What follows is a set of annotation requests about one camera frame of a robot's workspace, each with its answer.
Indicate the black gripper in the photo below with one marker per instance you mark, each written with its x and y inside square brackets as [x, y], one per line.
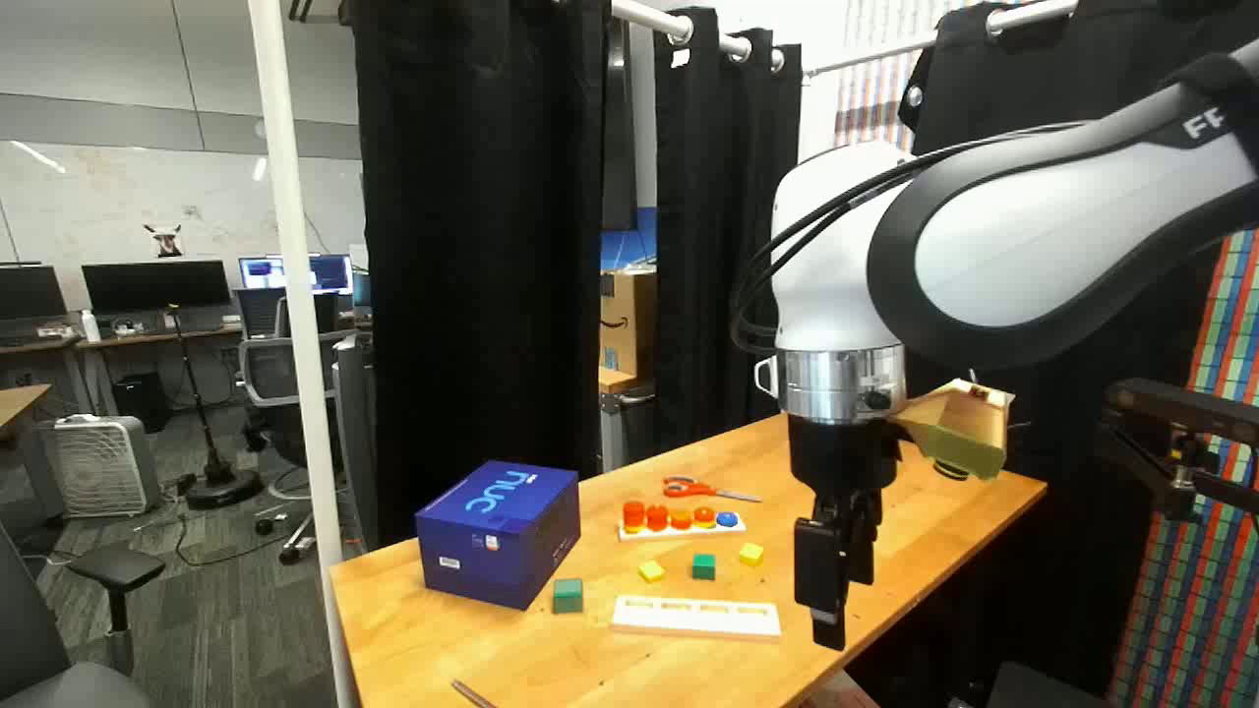
[849, 468]

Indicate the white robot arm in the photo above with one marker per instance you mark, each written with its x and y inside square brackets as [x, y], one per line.
[896, 286]

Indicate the yellow block right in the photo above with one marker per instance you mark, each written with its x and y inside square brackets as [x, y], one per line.
[749, 553]

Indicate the yellow block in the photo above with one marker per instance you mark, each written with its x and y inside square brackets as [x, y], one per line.
[749, 553]
[651, 571]

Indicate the green cube centre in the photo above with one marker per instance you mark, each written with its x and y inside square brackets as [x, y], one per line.
[702, 569]

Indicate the white wooden peg base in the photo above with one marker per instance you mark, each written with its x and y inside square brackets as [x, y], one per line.
[686, 529]

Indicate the yellow block left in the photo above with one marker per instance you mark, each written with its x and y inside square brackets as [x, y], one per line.
[651, 571]

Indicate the white long tray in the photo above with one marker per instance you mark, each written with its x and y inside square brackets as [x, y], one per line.
[699, 616]

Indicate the right black curtain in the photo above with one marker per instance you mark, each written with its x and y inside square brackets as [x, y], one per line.
[1056, 587]

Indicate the black curtain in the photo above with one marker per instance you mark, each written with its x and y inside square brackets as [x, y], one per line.
[724, 135]
[1056, 587]
[482, 178]

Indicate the dark green cube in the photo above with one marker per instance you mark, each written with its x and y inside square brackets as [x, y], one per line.
[567, 594]

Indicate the brown cardboard box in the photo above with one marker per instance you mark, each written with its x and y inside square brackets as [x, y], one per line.
[629, 324]

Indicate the blue cardboard box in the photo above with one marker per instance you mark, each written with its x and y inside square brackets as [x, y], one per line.
[501, 531]

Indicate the colourful woven fabric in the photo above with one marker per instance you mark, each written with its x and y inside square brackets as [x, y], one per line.
[1190, 636]

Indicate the middle black curtain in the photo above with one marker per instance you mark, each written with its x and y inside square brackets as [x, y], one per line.
[724, 135]

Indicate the left black curtain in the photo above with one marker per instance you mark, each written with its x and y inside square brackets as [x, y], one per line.
[482, 178]

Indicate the grey office chair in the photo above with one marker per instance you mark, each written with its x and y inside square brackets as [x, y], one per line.
[274, 396]

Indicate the black microphone stand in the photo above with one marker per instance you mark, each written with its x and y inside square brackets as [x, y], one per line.
[219, 486]

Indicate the white box fan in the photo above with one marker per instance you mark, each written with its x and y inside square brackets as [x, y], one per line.
[105, 464]

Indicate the black monitor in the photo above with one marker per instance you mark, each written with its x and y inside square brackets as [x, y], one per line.
[121, 287]

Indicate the white vertical pole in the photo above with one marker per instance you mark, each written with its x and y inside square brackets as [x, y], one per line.
[302, 313]

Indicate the orange handled scissors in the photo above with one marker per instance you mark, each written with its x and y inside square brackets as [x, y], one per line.
[686, 486]

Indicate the orange ring stack middle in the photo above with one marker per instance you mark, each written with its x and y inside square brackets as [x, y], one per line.
[655, 515]

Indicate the orange ring stack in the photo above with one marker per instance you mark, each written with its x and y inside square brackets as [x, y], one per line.
[655, 515]
[630, 511]

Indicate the orange ring stack far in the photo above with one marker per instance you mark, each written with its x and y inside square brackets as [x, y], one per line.
[630, 511]

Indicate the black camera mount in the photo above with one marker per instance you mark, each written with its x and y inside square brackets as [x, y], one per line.
[1160, 434]

